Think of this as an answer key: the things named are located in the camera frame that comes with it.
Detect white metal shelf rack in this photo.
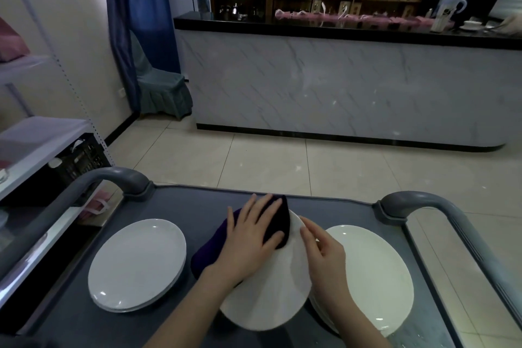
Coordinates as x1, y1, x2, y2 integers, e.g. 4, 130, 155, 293
0, 0, 117, 308

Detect person's left forearm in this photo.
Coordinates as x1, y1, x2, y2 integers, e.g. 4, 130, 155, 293
145, 266, 245, 348

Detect stack of white plates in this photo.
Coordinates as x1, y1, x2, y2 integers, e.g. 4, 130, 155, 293
308, 224, 415, 338
88, 218, 187, 314

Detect white pitcher with handle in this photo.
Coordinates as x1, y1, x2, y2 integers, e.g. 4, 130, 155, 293
430, 0, 468, 33

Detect grey service cart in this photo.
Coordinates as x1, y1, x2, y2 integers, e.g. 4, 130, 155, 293
0, 167, 522, 348

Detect white cloth bag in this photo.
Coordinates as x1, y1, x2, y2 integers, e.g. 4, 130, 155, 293
495, 15, 522, 36

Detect person's right forearm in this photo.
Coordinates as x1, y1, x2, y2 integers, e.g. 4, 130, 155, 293
314, 290, 392, 348

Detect dark blue cleaning cloth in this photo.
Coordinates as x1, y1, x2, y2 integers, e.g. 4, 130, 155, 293
190, 195, 291, 279

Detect black plastic crate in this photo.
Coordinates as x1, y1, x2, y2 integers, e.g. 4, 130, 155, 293
51, 133, 113, 194

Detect chair with grey-green cover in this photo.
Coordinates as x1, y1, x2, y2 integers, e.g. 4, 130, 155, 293
129, 32, 194, 121

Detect blue curtain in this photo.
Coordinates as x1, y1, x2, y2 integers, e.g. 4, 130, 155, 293
102, 0, 180, 114

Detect marble bar counter black top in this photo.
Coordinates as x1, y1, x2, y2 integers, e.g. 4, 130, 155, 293
173, 12, 522, 153

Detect row of pink bags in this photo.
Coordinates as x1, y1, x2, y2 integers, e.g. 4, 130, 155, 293
275, 9, 453, 29

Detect person's right hand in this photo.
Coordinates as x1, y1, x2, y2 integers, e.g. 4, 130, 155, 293
300, 217, 348, 303

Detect white round plate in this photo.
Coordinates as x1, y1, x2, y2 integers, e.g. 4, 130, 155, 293
219, 209, 313, 332

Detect pink bag white handles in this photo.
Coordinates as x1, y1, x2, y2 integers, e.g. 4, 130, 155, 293
77, 190, 119, 222

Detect person's left hand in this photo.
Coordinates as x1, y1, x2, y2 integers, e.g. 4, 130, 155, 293
212, 193, 286, 287

